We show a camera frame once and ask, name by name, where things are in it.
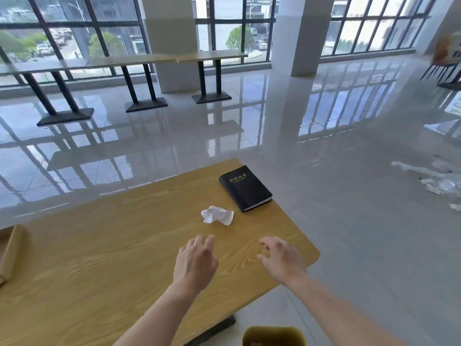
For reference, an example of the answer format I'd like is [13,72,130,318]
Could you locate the scattered white paper scraps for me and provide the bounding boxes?
[391,155,461,213]

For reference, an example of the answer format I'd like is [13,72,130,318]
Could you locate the black notebook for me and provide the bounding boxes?
[218,165,273,213]

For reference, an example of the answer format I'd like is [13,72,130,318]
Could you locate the crumpled white paper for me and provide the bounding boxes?
[201,205,235,226]

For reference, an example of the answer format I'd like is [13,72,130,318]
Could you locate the person's right forearm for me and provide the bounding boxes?
[283,274,409,346]

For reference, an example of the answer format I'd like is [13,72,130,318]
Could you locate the black framed window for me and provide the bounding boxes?
[0,0,152,87]
[193,0,278,65]
[321,0,438,58]

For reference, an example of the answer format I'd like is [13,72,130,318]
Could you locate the orange chair with black legs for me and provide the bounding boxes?
[421,32,461,91]

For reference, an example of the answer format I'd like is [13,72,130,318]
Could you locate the person's left hand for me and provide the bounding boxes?
[173,234,219,290]

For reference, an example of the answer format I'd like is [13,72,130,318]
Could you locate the person's right hand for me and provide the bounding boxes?
[257,236,309,287]

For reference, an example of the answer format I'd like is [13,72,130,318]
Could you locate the person's left forearm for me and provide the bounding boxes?
[113,283,202,346]

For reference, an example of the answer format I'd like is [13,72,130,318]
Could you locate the long wooden counter table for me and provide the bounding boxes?
[86,54,178,113]
[0,57,95,127]
[176,50,249,105]

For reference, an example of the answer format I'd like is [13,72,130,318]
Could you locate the olive waste bin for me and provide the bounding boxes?
[242,326,308,346]

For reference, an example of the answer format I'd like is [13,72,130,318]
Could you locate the black table base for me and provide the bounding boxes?
[187,315,237,346]

